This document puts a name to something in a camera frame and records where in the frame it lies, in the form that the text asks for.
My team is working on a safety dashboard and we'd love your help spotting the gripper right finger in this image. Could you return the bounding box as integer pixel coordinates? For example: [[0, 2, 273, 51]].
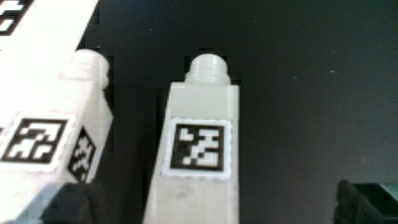
[[335, 180, 398, 224]]

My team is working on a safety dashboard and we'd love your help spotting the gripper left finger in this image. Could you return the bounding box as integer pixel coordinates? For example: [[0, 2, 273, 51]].
[[38, 184, 108, 224]]

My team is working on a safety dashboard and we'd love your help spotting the white leg with tag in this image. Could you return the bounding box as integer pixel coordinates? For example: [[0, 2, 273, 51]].
[[141, 54, 239, 224]]

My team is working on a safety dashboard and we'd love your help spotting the white leg inner right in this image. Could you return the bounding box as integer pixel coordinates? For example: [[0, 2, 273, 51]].
[[0, 49, 113, 224]]

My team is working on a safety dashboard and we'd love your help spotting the white square tabletop part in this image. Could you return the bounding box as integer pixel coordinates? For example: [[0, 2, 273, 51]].
[[0, 0, 99, 108]]

